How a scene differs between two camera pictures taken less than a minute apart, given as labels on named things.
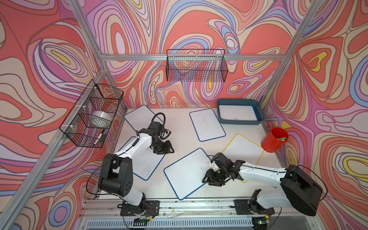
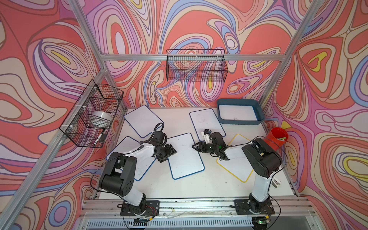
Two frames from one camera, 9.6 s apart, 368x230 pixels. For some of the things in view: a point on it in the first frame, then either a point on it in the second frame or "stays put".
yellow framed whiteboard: [240, 148] stays put
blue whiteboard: [186, 174] → [187, 159]
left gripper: [166, 149] → [171, 151]
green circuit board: [140, 222] stays put
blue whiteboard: [237, 112] stays put
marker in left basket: [97, 140] stays put
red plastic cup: [273, 141] stays put
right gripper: [210, 174] → [200, 144]
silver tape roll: [101, 117] stays put
